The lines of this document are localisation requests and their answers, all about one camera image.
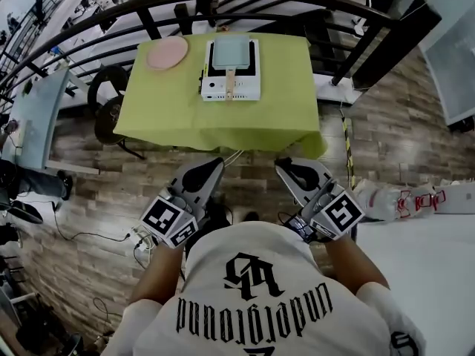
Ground white table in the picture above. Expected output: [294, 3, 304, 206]
[355, 211, 475, 356]

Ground grey square pan wooden handle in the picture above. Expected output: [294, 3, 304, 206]
[210, 34, 253, 102]

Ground white railing base plate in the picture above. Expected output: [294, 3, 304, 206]
[315, 75, 363, 106]

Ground black round stool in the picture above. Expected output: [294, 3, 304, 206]
[86, 65, 146, 161]

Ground yellow black striped cable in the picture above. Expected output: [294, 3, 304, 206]
[340, 102, 358, 189]

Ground white power strip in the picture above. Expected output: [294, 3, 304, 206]
[127, 227, 158, 260]

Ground person's black trousers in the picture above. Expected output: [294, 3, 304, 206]
[202, 194, 261, 234]

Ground person's right forearm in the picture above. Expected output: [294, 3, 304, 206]
[324, 233, 391, 293]

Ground white induction stove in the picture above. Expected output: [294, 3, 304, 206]
[200, 38, 262, 103]

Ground table with green tablecloth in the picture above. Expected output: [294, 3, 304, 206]
[112, 33, 328, 161]

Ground white printed t-shirt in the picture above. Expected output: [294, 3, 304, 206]
[131, 220, 428, 356]

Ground white plastic bags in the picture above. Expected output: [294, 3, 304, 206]
[351, 178, 447, 223]

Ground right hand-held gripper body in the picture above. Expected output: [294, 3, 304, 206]
[282, 178, 367, 243]

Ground white panel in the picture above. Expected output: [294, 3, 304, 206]
[418, 0, 475, 126]

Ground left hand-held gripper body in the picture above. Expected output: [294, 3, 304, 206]
[140, 179, 206, 250]

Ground white cables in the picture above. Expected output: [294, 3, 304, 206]
[221, 149, 246, 167]

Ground glass top desk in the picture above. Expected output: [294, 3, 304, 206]
[8, 67, 101, 176]

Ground person's left forearm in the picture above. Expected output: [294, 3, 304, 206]
[129, 240, 187, 306]

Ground pink round plate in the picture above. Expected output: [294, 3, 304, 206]
[145, 36, 189, 72]

